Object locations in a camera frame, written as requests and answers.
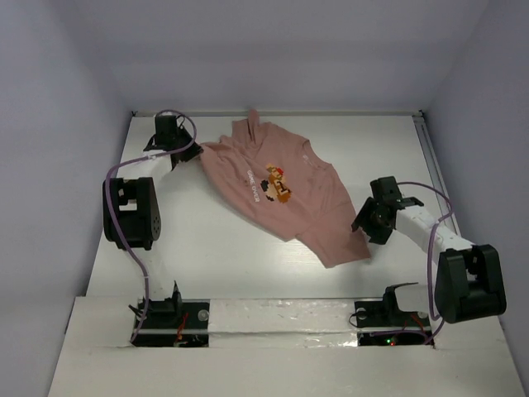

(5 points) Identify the pink printed t-shirt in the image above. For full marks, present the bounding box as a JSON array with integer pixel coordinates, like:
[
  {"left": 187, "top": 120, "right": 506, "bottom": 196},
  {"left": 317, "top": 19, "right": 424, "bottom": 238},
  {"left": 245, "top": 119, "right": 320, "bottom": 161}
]
[{"left": 200, "top": 110, "right": 370, "bottom": 268}]

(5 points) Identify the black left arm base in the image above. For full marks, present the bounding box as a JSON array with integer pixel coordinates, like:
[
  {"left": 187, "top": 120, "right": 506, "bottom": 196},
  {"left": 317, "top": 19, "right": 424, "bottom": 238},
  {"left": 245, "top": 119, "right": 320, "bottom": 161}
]
[{"left": 132, "top": 299, "right": 210, "bottom": 348}]

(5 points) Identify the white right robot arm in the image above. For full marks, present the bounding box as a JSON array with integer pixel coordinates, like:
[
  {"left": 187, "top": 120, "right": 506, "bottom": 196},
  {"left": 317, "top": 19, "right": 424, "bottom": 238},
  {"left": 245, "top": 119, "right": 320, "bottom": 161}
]
[{"left": 351, "top": 176, "right": 507, "bottom": 324}]

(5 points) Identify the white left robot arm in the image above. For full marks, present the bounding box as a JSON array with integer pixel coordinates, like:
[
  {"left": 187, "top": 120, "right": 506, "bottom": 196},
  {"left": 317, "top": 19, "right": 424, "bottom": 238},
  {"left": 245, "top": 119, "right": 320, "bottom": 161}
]
[{"left": 102, "top": 110, "right": 202, "bottom": 327}]

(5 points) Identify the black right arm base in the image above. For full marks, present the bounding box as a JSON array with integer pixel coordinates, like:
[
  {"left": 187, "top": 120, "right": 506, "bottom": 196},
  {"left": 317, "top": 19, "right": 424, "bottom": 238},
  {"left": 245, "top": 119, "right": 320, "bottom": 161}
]
[{"left": 348, "top": 299, "right": 433, "bottom": 347}]

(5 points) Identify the white foam front board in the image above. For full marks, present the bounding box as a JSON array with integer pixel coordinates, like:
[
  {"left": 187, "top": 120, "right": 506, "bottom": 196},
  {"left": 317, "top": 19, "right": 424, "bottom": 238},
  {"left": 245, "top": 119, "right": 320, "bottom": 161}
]
[{"left": 50, "top": 297, "right": 523, "bottom": 396}]

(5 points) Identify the aluminium back table rail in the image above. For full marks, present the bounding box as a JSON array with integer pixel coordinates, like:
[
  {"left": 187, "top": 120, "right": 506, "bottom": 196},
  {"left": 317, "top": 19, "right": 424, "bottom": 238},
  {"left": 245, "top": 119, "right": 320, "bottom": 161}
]
[{"left": 131, "top": 108, "right": 424, "bottom": 117}]

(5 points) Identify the aluminium table rail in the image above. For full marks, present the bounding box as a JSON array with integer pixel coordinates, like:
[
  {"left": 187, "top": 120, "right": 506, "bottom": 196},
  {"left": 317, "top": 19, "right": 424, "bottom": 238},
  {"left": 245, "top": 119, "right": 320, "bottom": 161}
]
[
  {"left": 131, "top": 108, "right": 424, "bottom": 117},
  {"left": 412, "top": 114, "right": 460, "bottom": 253}
]

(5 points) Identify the aluminium right table rail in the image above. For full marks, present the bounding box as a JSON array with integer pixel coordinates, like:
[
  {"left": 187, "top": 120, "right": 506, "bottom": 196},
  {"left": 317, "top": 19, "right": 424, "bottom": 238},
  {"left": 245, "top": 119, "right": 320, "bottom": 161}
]
[{"left": 412, "top": 114, "right": 460, "bottom": 253}]

